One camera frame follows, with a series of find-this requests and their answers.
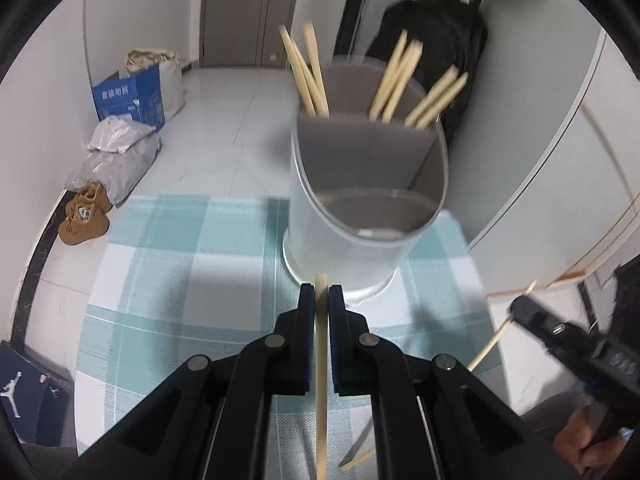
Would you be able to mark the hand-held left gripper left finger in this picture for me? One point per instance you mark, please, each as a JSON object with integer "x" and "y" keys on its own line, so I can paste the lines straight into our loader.
{"x": 311, "y": 330}

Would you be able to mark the white sack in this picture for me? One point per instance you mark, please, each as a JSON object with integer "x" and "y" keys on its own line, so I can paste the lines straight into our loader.
{"x": 172, "y": 90}

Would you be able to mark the teal checked tablecloth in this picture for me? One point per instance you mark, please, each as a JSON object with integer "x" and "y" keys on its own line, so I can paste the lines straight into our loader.
{"x": 175, "y": 285}

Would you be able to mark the white utensil holder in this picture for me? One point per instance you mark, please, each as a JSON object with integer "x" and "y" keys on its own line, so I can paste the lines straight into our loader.
{"x": 340, "y": 240}

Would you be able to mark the grey door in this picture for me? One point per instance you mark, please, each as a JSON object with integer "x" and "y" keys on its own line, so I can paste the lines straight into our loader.
{"x": 235, "y": 10}

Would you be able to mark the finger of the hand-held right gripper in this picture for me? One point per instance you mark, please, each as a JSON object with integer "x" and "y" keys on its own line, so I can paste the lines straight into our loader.
{"x": 550, "y": 330}

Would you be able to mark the person's left leg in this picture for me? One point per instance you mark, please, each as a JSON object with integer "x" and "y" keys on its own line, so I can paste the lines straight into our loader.
{"x": 55, "y": 465}

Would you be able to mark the wooden chopstick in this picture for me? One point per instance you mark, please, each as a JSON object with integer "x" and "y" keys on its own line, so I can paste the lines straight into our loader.
{"x": 321, "y": 410}
{"x": 357, "y": 459}
{"x": 492, "y": 342}

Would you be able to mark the black backpack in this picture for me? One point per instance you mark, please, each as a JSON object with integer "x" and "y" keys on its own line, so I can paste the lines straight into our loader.
{"x": 440, "y": 25}

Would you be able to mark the brown shoe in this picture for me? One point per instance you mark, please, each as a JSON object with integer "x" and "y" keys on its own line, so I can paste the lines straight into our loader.
{"x": 82, "y": 222}
{"x": 100, "y": 197}

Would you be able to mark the black metal rack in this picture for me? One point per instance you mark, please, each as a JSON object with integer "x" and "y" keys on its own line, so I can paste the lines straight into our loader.
{"x": 357, "y": 5}

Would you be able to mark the white cabinet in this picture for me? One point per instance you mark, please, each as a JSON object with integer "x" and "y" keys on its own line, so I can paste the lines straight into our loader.
{"x": 575, "y": 160}

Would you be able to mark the blue cardboard box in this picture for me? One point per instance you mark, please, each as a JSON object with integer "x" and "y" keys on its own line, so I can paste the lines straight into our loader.
{"x": 130, "y": 95}

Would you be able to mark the small grey plastic package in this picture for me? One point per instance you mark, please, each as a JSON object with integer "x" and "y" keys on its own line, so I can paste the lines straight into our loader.
{"x": 120, "y": 132}

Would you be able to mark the person's right hand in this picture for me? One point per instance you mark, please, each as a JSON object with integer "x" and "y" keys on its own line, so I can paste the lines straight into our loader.
{"x": 580, "y": 440}

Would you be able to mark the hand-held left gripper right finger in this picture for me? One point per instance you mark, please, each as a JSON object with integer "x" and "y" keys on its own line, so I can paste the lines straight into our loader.
{"x": 334, "y": 330}

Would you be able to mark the beige cloth bag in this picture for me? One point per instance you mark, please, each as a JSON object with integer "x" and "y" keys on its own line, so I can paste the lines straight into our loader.
{"x": 145, "y": 60}

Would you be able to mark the large grey plastic package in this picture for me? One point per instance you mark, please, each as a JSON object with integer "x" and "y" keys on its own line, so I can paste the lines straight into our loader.
{"x": 115, "y": 170}

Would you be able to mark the group of wooden chopsticks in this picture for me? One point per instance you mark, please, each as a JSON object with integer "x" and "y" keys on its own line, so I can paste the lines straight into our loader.
{"x": 320, "y": 85}

